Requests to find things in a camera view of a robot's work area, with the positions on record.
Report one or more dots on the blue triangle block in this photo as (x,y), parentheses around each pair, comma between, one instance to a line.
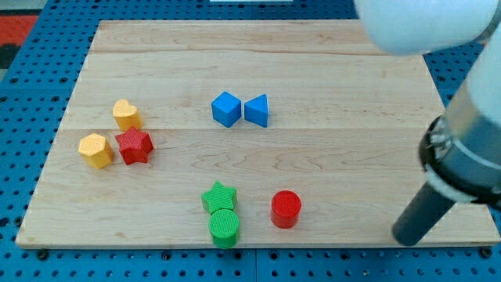
(257,111)

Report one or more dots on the blue cube block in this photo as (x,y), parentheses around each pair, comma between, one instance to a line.
(226,109)

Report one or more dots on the green star block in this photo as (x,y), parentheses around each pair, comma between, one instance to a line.
(219,197)

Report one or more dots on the wooden board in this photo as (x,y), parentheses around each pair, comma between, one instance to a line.
(345,122)

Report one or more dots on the red cylinder block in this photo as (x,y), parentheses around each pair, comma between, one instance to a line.
(285,209)

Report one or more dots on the green cylinder block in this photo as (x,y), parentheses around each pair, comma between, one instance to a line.
(224,226)

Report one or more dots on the red star block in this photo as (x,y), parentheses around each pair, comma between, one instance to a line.
(135,146)

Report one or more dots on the yellow heart block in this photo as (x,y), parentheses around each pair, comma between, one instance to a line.
(126,115)

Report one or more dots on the yellow hexagon block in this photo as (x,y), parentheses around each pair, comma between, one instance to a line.
(96,151)

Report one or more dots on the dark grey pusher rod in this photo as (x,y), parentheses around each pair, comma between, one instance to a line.
(426,208)

